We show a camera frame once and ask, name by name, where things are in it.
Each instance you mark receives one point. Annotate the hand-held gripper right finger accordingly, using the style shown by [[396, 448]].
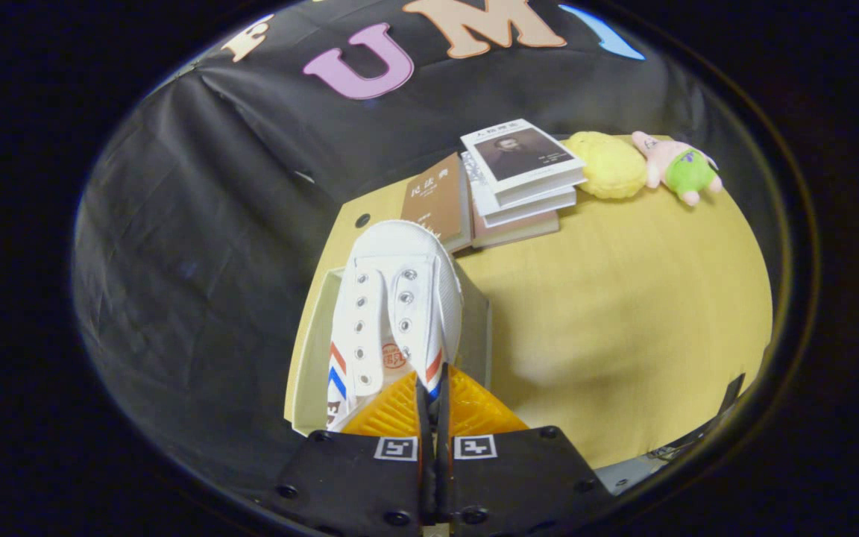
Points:
[[519, 485]]

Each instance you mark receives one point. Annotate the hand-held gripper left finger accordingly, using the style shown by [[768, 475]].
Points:
[[355, 485]]

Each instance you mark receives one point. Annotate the beige storage box grey lid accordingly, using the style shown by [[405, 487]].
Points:
[[474, 328]]

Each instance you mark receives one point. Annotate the white canvas shoe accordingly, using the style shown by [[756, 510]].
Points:
[[400, 291]]

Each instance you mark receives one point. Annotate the thick brown-edged book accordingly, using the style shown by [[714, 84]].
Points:
[[519, 231]]

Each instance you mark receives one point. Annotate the plain white book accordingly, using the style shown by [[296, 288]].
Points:
[[530, 209]]

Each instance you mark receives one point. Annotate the black backdrop cloth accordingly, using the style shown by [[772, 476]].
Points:
[[191, 261]]

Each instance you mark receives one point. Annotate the brown cover book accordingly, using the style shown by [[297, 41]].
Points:
[[433, 198]]

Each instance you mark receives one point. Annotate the white portrait cover book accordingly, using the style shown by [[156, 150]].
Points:
[[523, 156]]

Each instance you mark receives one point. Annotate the yellow plush toy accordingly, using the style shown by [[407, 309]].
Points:
[[612, 168]]

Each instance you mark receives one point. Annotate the pink and green plush toy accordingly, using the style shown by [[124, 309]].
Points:
[[687, 171]]

